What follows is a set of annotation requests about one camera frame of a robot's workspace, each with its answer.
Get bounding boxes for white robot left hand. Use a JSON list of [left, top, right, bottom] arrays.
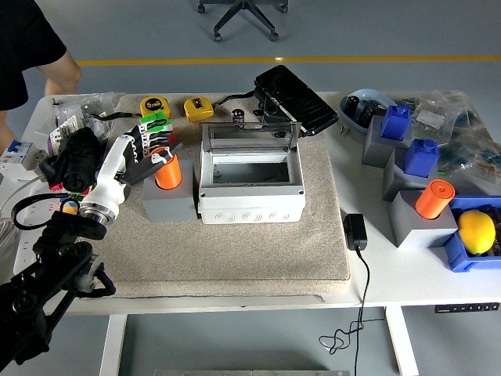
[[81, 125, 185, 215]]

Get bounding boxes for orange cylinder battery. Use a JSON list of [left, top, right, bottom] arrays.
[[414, 179, 457, 221], [154, 147, 183, 191]]

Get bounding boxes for grey junction box with lid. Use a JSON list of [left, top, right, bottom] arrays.
[[197, 119, 307, 226]]

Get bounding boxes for blue block battery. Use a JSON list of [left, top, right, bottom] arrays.
[[403, 139, 440, 177], [380, 104, 412, 142]]

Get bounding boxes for black cloth bundle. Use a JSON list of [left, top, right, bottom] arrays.
[[38, 127, 104, 193]]

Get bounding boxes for rubik's cube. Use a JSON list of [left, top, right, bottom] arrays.
[[58, 190, 95, 215], [139, 110, 175, 156]]

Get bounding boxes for grey block with round hole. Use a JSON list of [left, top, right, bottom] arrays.
[[142, 159, 200, 225]]

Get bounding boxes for clear bags of small parts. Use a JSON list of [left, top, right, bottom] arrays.
[[34, 92, 118, 152]]

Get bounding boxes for yellow tape measure 5m label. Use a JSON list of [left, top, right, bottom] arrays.
[[139, 96, 172, 118]]

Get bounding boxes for white circuit breaker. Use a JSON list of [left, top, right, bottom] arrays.
[[0, 139, 50, 183]]

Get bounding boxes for white power strip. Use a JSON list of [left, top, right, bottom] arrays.
[[13, 183, 68, 276]]

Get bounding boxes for yellow tape measure black label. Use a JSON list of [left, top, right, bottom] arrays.
[[183, 96, 216, 123]]

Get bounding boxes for grey-brown mat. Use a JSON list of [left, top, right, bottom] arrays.
[[88, 92, 351, 299]]

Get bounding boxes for person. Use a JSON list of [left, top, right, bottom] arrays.
[[0, 0, 83, 157]]

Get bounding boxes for white table leg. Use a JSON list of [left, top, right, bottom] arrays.
[[385, 306, 420, 376], [99, 314, 128, 376]]

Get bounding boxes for black flat case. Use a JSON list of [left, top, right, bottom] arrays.
[[253, 65, 340, 138]]

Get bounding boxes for black office chair base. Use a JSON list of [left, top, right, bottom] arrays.
[[196, 0, 290, 43]]

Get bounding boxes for black power adapter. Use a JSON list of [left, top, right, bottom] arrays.
[[342, 213, 369, 251]]

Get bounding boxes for grey holder block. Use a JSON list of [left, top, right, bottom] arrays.
[[382, 146, 451, 203], [362, 115, 414, 168], [387, 190, 459, 248]]

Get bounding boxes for light blue bowl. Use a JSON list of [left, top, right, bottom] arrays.
[[338, 88, 397, 136]]

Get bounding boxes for blue plastic bin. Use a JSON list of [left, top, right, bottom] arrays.
[[442, 195, 501, 273]]

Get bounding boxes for clear bags of electronic parts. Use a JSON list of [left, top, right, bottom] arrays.
[[395, 89, 501, 197]]

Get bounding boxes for yellow lemon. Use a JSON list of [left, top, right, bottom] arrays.
[[456, 210, 497, 256]]

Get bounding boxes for black table control panel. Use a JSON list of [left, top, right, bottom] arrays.
[[434, 302, 501, 314]]

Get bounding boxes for white cable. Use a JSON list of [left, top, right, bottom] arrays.
[[0, 174, 45, 260]]

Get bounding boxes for black adapter cord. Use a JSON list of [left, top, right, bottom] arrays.
[[319, 248, 387, 376]]

